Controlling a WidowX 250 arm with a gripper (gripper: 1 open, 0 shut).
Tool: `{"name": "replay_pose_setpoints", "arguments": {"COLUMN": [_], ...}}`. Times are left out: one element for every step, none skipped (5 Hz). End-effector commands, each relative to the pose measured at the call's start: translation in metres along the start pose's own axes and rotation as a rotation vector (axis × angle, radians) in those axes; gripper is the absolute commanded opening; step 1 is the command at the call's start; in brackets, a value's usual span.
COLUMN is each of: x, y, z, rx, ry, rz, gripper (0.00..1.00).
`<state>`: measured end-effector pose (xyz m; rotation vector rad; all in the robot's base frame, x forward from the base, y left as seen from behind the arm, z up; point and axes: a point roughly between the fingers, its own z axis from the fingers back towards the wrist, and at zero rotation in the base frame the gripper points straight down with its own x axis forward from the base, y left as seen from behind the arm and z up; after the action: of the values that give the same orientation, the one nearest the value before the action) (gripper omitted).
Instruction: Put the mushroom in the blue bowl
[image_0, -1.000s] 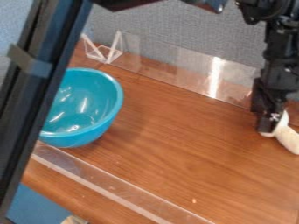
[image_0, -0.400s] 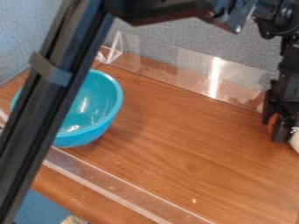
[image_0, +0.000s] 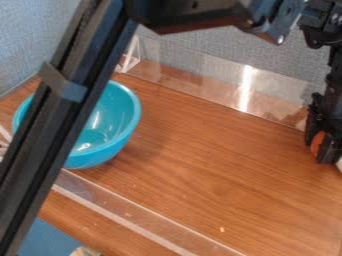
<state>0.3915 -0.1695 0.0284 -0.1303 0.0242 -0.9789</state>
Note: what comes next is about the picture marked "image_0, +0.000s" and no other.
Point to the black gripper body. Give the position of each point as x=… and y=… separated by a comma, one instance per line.
x=328, y=103

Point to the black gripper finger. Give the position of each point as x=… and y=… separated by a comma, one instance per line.
x=312, y=123
x=330, y=147

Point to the brown white plush mushroom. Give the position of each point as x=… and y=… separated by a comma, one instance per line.
x=316, y=142

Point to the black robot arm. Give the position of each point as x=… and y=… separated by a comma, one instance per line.
x=320, y=25

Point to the blue plastic bowl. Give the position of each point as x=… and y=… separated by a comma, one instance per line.
x=108, y=129

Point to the clear acrylic back barrier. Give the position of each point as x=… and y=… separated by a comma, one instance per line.
x=254, y=91

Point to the clear acrylic barrier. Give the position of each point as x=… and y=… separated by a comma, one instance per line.
x=89, y=209
x=17, y=86
x=254, y=91

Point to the clear acrylic front barrier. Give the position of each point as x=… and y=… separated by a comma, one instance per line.
x=89, y=209

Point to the clear acrylic left barrier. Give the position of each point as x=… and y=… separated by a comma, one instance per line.
x=17, y=86

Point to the clear acrylic corner bracket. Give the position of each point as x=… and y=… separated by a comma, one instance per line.
x=131, y=58

